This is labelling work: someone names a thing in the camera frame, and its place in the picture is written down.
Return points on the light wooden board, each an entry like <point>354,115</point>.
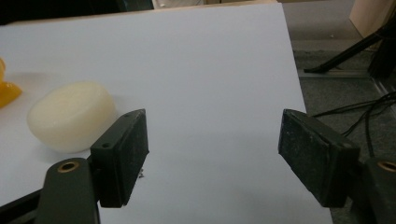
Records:
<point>370,15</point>

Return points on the black stand leg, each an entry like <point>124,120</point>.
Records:
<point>358,49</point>

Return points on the orange plastic toy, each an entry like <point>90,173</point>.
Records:
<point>7,90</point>

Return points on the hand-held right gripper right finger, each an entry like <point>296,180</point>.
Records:
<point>314,155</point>

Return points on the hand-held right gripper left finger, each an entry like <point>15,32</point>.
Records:
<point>120,161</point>

